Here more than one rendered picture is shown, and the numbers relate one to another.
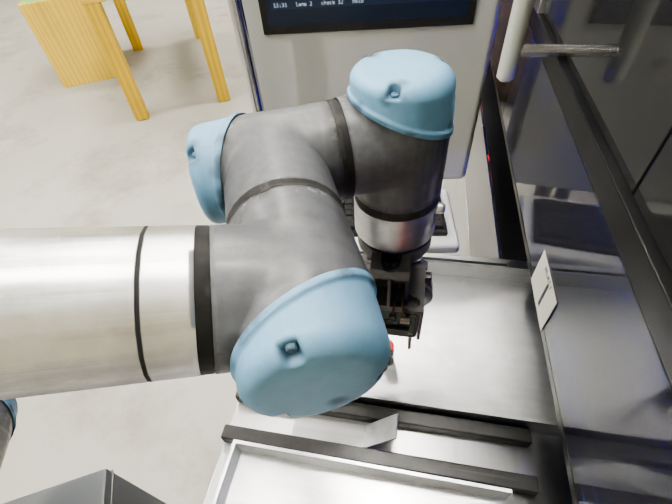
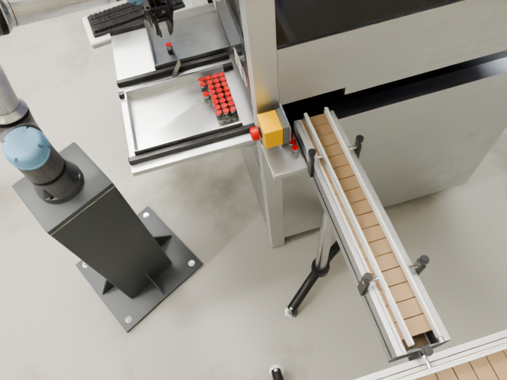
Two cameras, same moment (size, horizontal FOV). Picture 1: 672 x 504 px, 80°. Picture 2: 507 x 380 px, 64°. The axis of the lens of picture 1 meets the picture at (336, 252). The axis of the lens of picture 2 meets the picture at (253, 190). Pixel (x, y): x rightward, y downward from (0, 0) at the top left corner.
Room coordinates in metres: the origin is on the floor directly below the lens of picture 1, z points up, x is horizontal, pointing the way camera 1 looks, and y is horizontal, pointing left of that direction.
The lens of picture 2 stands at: (-0.90, 0.19, 1.88)
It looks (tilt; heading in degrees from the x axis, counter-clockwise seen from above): 60 degrees down; 338
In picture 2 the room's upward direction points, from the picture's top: 9 degrees counter-clockwise
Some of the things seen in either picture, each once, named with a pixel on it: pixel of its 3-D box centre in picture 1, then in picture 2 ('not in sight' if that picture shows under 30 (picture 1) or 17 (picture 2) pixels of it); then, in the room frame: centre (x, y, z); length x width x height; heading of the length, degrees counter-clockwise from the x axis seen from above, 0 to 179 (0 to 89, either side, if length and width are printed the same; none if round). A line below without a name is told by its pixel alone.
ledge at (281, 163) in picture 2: not in sight; (289, 154); (-0.31, -0.18, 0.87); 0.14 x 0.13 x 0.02; 76
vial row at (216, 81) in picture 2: not in sight; (221, 97); (-0.02, -0.11, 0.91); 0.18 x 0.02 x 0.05; 166
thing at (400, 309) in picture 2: not in sight; (359, 214); (-0.59, -0.21, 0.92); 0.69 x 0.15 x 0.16; 166
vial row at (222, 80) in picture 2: not in sight; (228, 95); (-0.02, -0.13, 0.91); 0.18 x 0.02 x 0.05; 166
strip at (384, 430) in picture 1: (342, 425); (161, 73); (0.19, 0.01, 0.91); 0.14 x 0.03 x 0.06; 77
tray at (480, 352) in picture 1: (456, 332); (195, 34); (0.32, -0.17, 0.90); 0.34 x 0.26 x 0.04; 76
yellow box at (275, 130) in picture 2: not in sight; (272, 128); (-0.28, -0.15, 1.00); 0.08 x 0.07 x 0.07; 76
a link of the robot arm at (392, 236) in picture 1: (398, 212); not in sight; (0.27, -0.06, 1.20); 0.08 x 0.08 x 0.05
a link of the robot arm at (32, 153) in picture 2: not in sight; (32, 153); (0.06, 0.48, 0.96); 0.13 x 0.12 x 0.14; 9
